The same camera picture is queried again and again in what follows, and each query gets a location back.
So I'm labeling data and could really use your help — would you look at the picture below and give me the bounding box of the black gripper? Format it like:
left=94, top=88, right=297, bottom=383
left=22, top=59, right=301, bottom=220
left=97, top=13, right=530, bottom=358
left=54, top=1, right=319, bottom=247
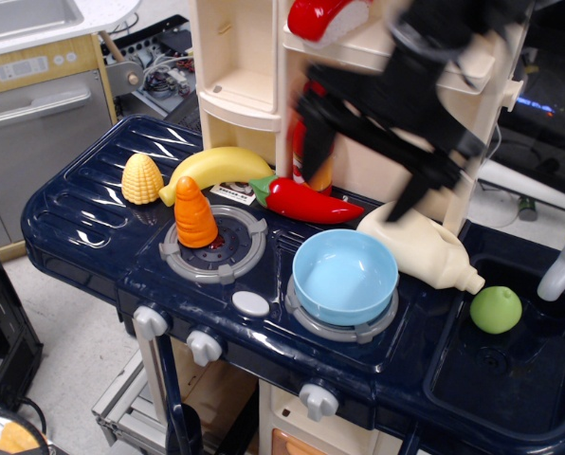
left=299, top=27, right=484, bottom=223

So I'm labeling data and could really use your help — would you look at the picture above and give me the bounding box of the orange toy carrot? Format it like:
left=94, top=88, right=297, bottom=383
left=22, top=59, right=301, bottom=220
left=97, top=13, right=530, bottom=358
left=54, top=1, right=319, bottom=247
left=174, top=176, right=218, bottom=248

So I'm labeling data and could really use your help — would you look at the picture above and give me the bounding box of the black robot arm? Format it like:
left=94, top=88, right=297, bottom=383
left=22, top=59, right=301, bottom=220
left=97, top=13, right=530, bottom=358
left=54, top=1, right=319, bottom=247
left=296, top=1, right=531, bottom=222

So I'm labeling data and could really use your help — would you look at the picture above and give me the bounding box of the light blue bowl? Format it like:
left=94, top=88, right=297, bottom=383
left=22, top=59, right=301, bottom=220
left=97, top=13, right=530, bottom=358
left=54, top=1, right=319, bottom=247
left=292, top=229, right=399, bottom=326

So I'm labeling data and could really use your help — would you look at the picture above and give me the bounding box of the red toy ketchup bottle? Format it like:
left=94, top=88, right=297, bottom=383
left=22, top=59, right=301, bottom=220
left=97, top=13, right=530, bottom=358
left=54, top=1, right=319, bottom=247
left=289, top=81, right=333, bottom=195

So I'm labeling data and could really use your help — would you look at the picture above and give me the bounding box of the red toy chili pepper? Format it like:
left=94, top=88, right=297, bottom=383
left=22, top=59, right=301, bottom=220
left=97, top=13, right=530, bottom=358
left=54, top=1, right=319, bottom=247
left=248, top=174, right=364, bottom=225

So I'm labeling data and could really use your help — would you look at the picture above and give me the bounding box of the cream toy detergent bottle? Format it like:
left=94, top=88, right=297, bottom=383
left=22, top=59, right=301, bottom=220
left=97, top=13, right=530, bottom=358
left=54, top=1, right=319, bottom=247
left=357, top=203, right=485, bottom=295

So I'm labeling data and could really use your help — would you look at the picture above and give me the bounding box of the red and white toy sushi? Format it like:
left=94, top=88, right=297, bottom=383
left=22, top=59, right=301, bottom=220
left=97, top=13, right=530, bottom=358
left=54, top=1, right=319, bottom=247
left=287, top=0, right=373, bottom=48

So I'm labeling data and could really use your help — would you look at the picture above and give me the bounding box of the yellow toy banana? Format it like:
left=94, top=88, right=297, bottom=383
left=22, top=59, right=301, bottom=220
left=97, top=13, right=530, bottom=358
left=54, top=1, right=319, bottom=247
left=158, top=146, right=274, bottom=207

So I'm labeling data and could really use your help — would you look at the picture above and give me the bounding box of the cream toy kitchen shelf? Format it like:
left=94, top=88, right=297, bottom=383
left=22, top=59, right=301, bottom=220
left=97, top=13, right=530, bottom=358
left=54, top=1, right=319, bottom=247
left=188, top=0, right=535, bottom=237

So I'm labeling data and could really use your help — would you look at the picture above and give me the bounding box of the grey left stove burner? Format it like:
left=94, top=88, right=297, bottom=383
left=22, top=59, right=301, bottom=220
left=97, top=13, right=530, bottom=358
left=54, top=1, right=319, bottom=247
left=158, top=205, right=268, bottom=285

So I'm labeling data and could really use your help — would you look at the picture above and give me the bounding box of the grey stove burner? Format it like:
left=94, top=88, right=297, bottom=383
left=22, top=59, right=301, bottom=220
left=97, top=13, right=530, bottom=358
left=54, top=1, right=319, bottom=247
left=158, top=205, right=268, bottom=285
left=284, top=278, right=399, bottom=344

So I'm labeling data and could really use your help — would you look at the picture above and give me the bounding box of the grey right stove burner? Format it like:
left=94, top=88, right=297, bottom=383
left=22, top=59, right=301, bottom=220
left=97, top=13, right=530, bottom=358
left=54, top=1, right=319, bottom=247
left=284, top=278, right=399, bottom=344

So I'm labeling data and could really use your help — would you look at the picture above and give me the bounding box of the grey oval button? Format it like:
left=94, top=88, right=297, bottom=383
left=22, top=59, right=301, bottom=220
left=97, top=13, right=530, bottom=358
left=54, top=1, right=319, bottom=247
left=231, top=291, right=270, bottom=318

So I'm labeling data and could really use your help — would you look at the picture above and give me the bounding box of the green toy apple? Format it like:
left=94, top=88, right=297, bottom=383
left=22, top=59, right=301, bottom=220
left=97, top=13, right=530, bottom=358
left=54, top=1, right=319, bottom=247
left=469, top=286, right=522, bottom=335

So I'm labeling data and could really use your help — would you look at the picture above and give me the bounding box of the yellow toy corn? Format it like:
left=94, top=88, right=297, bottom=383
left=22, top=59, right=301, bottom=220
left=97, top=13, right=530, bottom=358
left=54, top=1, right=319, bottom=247
left=121, top=154, right=164, bottom=205

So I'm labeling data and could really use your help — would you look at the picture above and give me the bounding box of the navy toy kitchen counter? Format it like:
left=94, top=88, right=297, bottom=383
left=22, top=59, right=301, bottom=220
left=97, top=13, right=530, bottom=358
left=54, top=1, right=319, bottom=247
left=22, top=116, right=565, bottom=454

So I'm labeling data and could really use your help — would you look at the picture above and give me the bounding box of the grey right knob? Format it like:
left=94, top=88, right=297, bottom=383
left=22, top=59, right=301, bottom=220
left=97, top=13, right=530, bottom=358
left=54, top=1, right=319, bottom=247
left=299, top=383, right=339, bottom=422

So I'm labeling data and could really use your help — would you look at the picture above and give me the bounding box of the grey knob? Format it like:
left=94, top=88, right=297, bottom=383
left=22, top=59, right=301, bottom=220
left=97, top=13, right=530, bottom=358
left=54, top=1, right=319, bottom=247
left=299, top=383, right=339, bottom=422
left=187, top=330, right=223, bottom=367
left=133, top=306, right=169, bottom=341

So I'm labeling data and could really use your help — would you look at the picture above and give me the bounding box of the grey middle knob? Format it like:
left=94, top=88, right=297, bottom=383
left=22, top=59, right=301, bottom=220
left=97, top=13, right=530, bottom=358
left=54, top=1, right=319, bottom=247
left=187, top=330, right=223, bottom=367

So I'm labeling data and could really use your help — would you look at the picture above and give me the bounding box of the grey left knob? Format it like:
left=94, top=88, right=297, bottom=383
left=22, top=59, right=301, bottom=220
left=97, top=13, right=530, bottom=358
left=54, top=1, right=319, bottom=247
left=133, top=306, right=169, bottom=341

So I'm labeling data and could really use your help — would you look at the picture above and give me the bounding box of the grey toy dishwasher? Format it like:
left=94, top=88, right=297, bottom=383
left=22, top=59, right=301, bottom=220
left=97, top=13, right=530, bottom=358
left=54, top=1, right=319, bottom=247
left=0, top=34, right=116, bottom=261

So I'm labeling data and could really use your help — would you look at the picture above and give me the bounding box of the white toy sink counter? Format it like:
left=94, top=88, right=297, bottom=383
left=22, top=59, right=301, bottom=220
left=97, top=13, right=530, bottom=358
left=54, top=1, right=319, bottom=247
left=0, top=0, right=140, bottom=54

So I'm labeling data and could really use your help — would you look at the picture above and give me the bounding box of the black computer case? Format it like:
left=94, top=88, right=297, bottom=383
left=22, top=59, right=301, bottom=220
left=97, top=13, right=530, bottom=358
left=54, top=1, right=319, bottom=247
left=0, top=262, right=44, bottom=410

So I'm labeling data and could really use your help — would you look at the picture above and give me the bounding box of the aluminium frame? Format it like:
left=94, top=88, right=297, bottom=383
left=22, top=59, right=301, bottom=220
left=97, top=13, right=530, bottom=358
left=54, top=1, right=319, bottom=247
left=92, top=333, right=167, bottom=454

